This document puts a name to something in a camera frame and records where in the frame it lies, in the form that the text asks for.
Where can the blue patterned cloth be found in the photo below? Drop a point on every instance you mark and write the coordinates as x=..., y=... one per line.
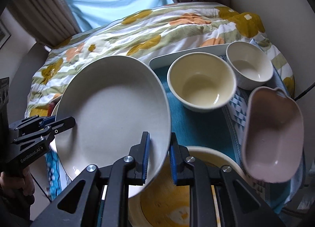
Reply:
x=222, y=130

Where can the framed wall picture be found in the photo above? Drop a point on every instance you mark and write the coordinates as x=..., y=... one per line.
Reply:
x=4, y=34

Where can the yellow patterned plate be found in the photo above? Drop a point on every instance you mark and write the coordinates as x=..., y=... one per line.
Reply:
x=162, y=203

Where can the left brown curtain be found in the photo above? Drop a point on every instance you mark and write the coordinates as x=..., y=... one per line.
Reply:
x=50, y=22

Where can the cream ceramic bowl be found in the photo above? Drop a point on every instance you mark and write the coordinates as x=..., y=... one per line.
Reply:
x=202, y=82

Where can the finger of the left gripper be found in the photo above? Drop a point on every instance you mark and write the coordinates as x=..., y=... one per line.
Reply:
x=53, y=127
x=33, y=123

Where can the small white ribbed bowl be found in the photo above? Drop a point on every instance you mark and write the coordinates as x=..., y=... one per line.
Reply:
x=251, y=65

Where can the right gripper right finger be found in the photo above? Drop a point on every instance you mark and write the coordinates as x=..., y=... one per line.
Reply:
x=218, y=195

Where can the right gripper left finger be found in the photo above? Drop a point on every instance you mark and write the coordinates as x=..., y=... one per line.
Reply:
x=99, y=196

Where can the floral bed quilt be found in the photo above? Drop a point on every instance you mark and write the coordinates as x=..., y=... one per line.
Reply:
x=147, y=34

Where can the person's left hand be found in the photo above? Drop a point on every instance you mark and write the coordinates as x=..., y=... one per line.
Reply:
x=11, y=184

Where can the large white plate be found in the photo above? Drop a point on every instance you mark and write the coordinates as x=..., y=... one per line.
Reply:
x=113, y=100

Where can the pink handled baking dish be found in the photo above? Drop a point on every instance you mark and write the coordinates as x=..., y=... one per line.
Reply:
x=274, y=135

